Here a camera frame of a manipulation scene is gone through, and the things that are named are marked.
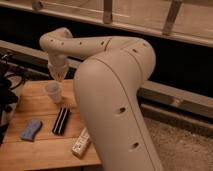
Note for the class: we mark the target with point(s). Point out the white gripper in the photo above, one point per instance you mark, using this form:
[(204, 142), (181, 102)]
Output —
[(58, 66)]

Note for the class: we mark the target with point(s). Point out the translucent white cup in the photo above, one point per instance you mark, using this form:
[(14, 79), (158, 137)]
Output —
[(53, 90)]

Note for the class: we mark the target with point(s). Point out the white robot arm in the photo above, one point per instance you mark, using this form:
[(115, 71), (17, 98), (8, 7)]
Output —
[(105, 84)]

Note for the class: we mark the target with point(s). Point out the black striped box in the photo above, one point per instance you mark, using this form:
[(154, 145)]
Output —
[(60, 123)]

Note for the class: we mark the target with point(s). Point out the wooden cutting board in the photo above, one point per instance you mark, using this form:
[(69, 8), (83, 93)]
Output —
[(47, 151)]

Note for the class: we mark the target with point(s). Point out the blue sponge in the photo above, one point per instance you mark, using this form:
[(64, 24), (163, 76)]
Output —
[(31, 130)]

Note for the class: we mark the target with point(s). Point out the black equipment with cables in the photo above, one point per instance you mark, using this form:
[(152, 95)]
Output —
[(7, 96)]

